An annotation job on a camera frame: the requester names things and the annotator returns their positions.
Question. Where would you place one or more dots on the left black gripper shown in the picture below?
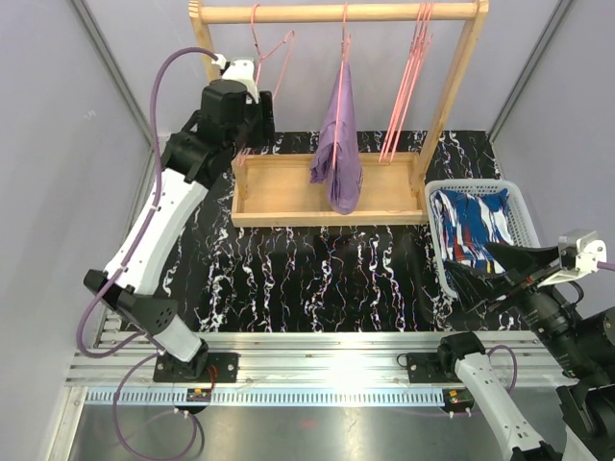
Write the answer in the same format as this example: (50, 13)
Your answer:
(264, 125)

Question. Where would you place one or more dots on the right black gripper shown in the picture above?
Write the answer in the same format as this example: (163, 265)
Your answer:
(476, 286)

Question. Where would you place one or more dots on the blue patterned trousers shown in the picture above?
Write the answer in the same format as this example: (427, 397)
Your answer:
(466, 223)

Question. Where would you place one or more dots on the pink hanger holding purple trousers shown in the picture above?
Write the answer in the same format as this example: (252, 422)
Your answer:
(340, 123)

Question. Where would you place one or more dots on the purple trousers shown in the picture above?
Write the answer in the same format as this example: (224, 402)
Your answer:
(342, 193)

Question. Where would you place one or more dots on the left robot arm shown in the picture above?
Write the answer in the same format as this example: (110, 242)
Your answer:
(127, 285)

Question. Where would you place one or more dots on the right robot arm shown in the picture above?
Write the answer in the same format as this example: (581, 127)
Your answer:
(582, 347)

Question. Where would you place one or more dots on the pink empty hanger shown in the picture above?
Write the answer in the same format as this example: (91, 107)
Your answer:
(406, 96)
(410, 96)
(399, 96)

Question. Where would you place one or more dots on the white plastic basket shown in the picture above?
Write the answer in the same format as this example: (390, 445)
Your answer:
(518, 220)

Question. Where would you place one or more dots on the wooden clothes rack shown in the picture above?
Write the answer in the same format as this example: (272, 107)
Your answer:
(274, 191)

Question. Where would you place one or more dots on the black marble pattern mat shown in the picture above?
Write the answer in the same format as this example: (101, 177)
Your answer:
(320, 279)

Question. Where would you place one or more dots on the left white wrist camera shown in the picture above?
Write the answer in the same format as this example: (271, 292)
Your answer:
(239, 70)

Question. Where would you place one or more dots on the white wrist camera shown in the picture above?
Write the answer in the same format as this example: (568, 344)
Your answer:
(239, 70)
(579, 254)

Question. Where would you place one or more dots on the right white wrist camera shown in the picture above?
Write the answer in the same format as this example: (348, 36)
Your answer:
(579, 254)

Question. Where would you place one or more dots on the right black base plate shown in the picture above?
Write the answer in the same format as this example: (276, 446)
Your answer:
(424, 368)

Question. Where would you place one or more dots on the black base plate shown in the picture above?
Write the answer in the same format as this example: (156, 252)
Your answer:
(220, 367)
(424, 368)

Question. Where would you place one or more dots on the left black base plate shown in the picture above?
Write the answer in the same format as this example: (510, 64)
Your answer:
(220, 367)

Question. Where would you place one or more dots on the aluminium mounting rail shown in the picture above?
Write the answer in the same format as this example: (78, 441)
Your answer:
(354, 360)

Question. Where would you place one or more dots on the white slotted cable duct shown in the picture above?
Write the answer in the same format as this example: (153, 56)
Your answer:
(266, 397)

